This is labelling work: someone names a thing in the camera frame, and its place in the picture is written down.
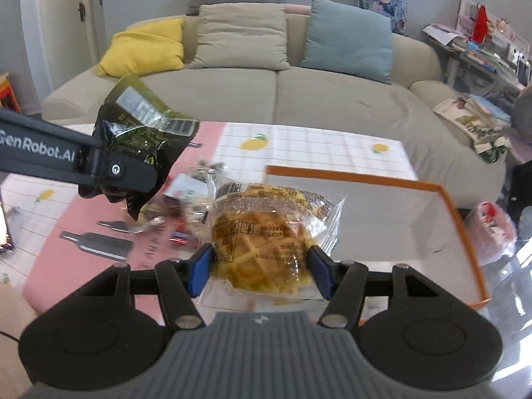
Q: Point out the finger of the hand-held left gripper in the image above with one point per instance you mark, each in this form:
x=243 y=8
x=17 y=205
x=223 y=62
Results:
x=124 y=172

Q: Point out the cluttered side table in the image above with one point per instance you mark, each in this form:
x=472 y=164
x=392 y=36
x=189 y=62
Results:
x=478 y=60

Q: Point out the blue white printed pillow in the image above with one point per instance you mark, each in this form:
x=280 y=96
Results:
x=382 y=0

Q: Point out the beige pillow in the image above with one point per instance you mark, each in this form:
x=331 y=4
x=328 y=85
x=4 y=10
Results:
x=241 y=37

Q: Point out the orange red box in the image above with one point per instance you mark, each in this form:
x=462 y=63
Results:
x=8 y=93

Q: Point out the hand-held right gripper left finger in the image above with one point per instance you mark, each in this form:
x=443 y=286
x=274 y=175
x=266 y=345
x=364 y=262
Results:
x=201 y=270

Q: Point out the yellow pillow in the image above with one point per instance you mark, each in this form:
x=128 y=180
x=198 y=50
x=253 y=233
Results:
x=145 y=50

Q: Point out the beige fabric sofa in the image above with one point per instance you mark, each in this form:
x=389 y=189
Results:
x=332 y=104

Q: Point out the white door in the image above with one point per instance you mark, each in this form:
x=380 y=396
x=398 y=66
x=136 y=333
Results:
x=62 y=29

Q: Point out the grey rounded object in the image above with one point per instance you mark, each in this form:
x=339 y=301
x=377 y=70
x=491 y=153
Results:
x=523 y=112

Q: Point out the light blue pillow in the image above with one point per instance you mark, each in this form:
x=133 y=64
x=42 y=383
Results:
x=349 y=41

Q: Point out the orange edged cardboard box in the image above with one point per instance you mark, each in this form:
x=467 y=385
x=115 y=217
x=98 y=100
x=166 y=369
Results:
x=374 y=224

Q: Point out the dark green snack packet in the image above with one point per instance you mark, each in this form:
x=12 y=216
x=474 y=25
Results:
x=137 y=133

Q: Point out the red paper bag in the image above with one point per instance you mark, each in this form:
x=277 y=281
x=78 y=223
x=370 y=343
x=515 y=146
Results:
x=482 y=23

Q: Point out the clear pineapple bun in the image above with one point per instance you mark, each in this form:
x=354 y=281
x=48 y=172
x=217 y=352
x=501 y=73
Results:
x=257 y=224

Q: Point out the pink cloth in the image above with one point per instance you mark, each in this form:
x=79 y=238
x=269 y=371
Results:
x=297 y=9

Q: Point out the dark flat device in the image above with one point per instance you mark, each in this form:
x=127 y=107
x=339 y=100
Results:
x=6 y=228

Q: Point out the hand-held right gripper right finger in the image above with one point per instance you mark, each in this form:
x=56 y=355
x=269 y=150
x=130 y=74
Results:
x=320 y=274

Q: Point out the pink and white printed tablecloth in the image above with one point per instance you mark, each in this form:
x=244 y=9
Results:
x=307 y=145

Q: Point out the pink plastic bag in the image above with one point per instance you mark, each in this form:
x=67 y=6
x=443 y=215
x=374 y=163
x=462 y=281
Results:
x=492 y=232

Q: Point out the pile of small snack packets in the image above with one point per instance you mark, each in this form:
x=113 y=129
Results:
x=183 y=199

